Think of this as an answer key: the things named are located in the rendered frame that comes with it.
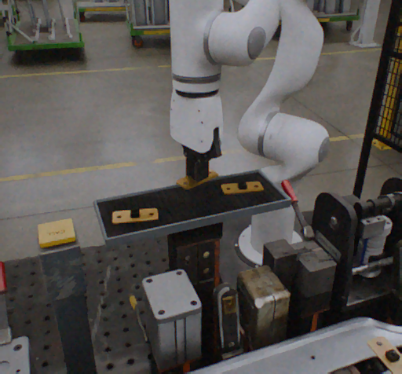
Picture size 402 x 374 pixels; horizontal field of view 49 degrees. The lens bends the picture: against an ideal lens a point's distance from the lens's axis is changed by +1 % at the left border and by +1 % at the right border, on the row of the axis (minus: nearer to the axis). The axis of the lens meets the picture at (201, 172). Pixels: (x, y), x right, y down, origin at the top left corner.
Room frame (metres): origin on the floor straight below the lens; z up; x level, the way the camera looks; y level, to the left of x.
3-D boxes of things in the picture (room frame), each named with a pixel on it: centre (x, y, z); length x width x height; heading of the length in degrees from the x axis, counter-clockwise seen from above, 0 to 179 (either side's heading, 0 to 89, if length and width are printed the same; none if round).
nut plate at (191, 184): (0.73, 0.01, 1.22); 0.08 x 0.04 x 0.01; 131
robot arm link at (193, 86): (0.73, 0.01, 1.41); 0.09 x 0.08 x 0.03; 41
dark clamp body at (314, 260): (0.67, -0.22, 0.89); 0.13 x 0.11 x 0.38; 21
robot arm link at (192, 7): (0.73, 0.00, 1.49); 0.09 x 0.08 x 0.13; 53
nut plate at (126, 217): (0.68, 0.12, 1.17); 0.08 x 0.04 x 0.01; 98
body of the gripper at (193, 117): (0.73, 0.01, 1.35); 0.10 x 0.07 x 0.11; 41
